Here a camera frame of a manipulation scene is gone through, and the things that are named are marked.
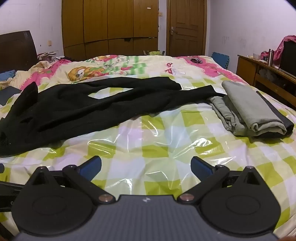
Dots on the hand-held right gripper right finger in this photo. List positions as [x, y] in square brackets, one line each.
[201, 168]

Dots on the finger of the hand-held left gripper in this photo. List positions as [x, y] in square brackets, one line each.
[1, 168]

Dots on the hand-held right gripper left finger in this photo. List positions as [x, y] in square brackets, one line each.
[90, 167]

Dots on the black pants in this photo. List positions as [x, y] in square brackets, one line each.
[76, 104]

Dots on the folded grey-green pants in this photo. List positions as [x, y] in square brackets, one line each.
[249, 106]

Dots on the dark flat case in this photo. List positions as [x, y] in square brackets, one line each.
[8, 95]

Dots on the blue cloth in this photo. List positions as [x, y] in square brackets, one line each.
[7, 76]

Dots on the folded dark grey garment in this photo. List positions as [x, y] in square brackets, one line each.
[278, 115]

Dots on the small dark cloth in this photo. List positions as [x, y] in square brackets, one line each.
[196, 60]

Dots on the blue foam mat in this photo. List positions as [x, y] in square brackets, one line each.
[219, 59]

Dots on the wooden desk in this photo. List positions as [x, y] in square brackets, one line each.
[261, 74]

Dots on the dark wooden headboard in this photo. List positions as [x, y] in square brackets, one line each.
[16, 51]

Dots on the pile of striped clothing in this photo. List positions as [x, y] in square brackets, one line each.
[47, 56]

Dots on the green cloth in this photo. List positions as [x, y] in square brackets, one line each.
[156, 53]

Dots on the glass bowl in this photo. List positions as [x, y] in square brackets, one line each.
[256, 56]

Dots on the steel thermos bottle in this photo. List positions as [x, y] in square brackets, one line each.
[270, 58]

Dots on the black monitor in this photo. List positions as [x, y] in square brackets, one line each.
[289, 55]

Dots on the wooden door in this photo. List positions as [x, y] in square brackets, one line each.
[186, 25]

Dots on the wooden wardrobe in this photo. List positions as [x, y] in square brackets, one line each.
[108, 23]

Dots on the pink cloth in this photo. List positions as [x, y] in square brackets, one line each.
[281, 44]

